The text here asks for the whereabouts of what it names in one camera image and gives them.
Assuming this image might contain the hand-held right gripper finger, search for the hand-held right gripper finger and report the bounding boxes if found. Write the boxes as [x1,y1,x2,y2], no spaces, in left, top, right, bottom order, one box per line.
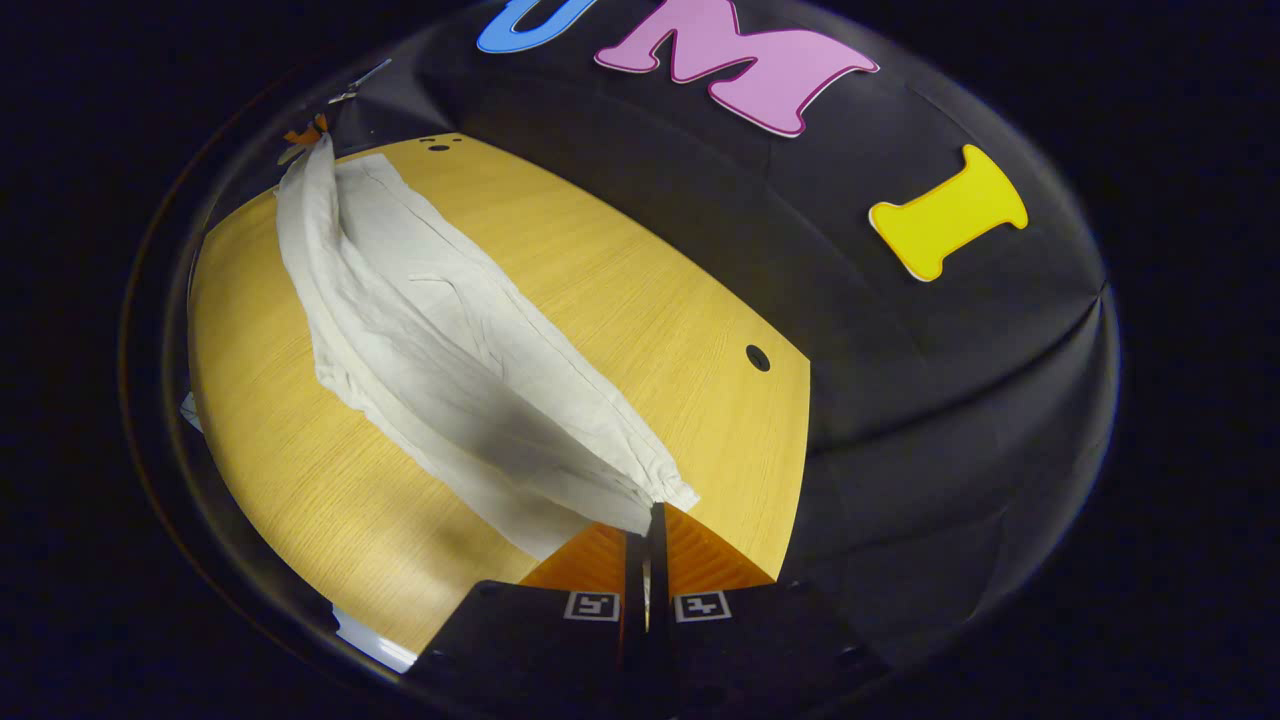
[648,502,893,720]
[405,522,648,720]

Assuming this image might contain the white jeans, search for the white jeans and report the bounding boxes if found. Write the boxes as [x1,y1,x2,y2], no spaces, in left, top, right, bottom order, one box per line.
[275,135,701,561]

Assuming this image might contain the white sheet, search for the white sheet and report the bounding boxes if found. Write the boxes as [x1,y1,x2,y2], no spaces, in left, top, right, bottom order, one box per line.
[333,604,418,674]

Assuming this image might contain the black backdrop cloth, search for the black backdrop cloth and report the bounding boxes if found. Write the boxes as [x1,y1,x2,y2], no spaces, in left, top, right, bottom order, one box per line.
[300,0,1121,681]

